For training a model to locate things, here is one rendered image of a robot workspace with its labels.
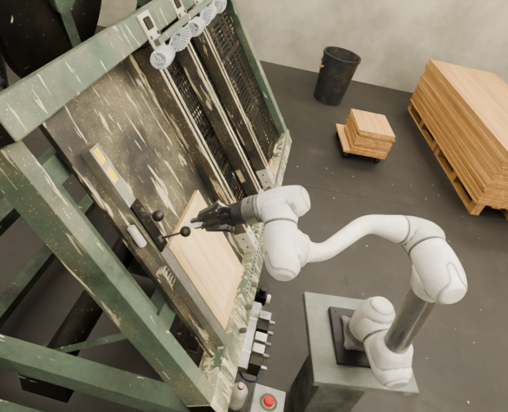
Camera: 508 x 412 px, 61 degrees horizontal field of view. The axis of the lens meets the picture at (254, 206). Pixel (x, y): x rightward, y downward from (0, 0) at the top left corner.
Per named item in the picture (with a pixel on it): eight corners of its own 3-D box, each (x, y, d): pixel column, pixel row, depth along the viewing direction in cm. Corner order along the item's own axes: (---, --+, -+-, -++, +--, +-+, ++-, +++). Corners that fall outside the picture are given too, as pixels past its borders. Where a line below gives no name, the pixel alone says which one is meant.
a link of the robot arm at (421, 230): (404, 205, 151) (421, 234, 141) (443, 214, 158) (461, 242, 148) (383, 230, 159) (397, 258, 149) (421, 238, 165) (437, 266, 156)
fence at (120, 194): (216, 347, 176) (225, 346, 174) (79, 154, 128) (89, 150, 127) (220, 337, 180) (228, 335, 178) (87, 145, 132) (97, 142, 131)
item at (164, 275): (165, 288, 153) (172, 287, 152) (155, 275, 149) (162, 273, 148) (169, 279, 156) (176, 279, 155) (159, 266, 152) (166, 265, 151)
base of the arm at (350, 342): (373, 316, 220) (377, 310, 216) (380, 356, 203) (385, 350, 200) (339, 309, 218) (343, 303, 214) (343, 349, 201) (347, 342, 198)
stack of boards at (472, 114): (553, 229, 473) (603, 172, 425) (467, 214, 459) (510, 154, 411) (467, 121, 663) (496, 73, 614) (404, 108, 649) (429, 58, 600)
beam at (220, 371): (200, 423, 164) (225, 423, 160) (185, 406, 158) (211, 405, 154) (278, 145, 337) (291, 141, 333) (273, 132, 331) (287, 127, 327)
